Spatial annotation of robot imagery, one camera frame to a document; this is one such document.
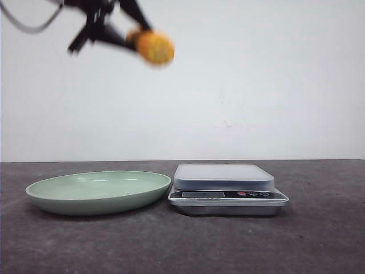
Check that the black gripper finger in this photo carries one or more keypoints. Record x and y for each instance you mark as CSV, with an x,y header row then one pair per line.
x,y
132,9
108,34

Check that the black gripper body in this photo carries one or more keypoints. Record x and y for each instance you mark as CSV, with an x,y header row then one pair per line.
x,y
96,12

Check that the yellow corn cob piece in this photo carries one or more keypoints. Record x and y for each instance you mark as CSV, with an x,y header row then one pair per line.
x,y
154,47

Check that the silver digital kitchen scale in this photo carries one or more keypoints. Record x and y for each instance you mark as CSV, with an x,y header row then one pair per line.
x,y
225,189

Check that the light green oval plate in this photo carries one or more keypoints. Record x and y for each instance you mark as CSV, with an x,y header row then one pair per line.
x,y
98,193

